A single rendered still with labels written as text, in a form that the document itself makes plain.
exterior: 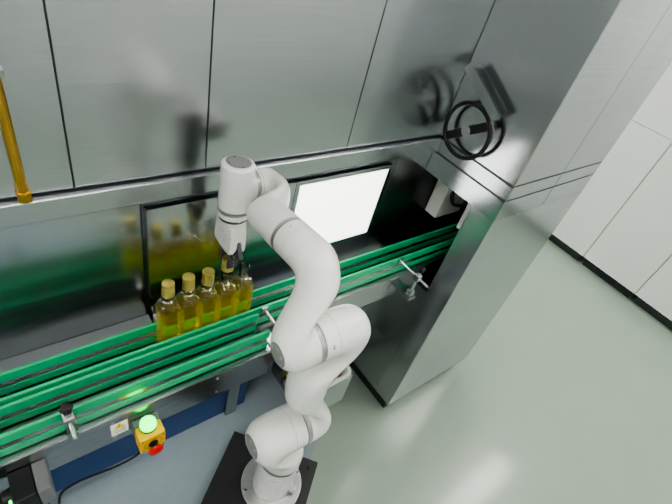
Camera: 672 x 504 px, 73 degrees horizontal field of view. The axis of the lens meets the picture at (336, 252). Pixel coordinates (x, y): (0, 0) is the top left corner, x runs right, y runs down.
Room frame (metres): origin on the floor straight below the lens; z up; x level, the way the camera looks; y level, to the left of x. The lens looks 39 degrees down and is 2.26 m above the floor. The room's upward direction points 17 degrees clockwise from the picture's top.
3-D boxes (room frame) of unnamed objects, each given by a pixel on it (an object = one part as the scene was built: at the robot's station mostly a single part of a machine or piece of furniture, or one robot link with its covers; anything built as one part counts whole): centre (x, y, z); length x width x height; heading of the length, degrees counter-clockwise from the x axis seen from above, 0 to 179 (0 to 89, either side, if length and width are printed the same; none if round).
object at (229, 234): (0.93, 0.29, 1.47); 0.10 x 0.07 x 0.11; 46
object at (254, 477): (0.63, -0.02, 0.87); 0.19 x 0.19 x 0.18
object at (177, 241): (1.22, 0.21, 1.32); 0.90 x 0.03 x 0.34; 137
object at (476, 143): (1.64, -0.33, 1.66); 0.21 x 0.05 x 0.21; 47
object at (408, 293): (1.41, -0.32, 1.07); 0.17 x 0.05 x 0.23; 47
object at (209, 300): (0.89, 0.33, 1.16); 0.06 x 0.06 x 0.21; 47
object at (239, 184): (0.94, 0.29, 1.62); 0.09 x 0.08 x 0.13; 136
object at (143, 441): (0.58, 0.35, 0.96); 0.07 x 0.07 x 0.07; 47
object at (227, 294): (0.93, 0.29, 1.16); 0.06 x 0.06 x 0.21; 46
